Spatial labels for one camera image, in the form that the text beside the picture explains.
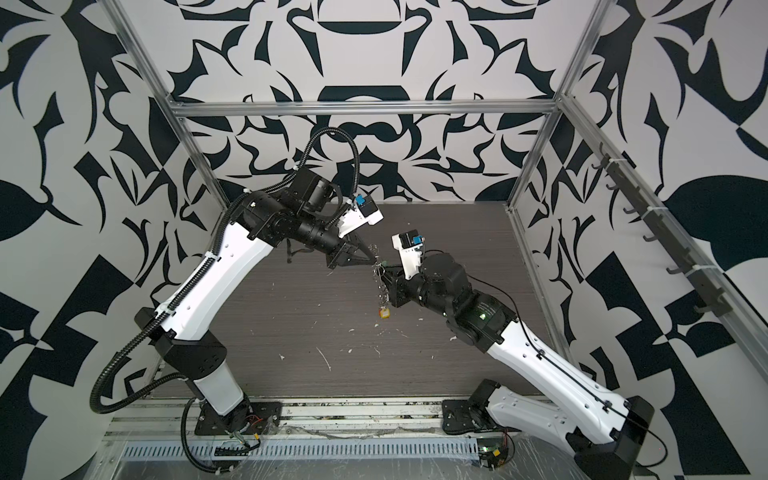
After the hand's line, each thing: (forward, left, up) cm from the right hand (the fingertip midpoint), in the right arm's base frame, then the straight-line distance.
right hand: (380, 270), depth 65 cm
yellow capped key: (-5, -1, -11) cm, 12 cm away
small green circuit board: (-30, -25, -32) cm, 51 cm away
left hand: (+1, +1, +4) cm, 5 cm away
